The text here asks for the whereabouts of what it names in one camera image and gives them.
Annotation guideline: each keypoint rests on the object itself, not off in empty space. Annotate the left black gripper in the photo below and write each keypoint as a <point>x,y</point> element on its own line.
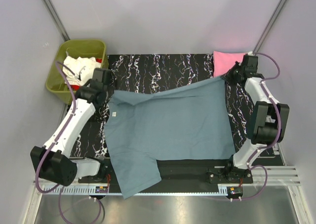
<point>111,91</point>

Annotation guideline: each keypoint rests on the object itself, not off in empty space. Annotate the red t shirt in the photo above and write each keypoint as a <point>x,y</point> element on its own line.
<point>75,87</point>

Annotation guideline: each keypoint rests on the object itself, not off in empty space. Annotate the aluminium frame post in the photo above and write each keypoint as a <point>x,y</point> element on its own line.
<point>56,19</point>
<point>270,24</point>

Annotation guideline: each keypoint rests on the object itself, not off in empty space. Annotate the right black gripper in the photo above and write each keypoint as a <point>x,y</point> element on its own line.
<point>227,75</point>

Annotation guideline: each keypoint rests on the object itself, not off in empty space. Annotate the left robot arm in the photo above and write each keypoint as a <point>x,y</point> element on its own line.
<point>52,161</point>

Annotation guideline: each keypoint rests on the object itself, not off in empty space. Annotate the folded pink t shirt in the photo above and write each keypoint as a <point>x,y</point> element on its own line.
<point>223,62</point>

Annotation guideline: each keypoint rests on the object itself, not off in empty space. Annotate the blue-grey t shirt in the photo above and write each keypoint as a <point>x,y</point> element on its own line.
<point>189,122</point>

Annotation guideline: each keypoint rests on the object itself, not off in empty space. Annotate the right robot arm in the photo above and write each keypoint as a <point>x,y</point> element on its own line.
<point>267,122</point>

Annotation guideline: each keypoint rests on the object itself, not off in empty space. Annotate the slotted cable duct rail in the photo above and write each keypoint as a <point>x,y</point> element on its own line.
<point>94,190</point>

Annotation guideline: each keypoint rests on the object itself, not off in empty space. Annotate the black marbled table mat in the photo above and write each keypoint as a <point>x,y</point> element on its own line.
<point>149,73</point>

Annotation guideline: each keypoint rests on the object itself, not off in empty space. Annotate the left aluminium frame post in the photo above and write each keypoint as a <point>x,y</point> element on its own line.
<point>56,19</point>

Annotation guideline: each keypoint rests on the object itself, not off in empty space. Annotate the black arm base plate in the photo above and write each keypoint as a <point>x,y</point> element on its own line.
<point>187,174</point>

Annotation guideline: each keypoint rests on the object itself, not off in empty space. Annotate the white t shirt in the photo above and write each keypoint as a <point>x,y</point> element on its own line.
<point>79,65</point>

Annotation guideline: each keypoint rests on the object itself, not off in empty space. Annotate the right aluminium frame post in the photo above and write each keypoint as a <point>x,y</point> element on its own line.
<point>270,24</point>

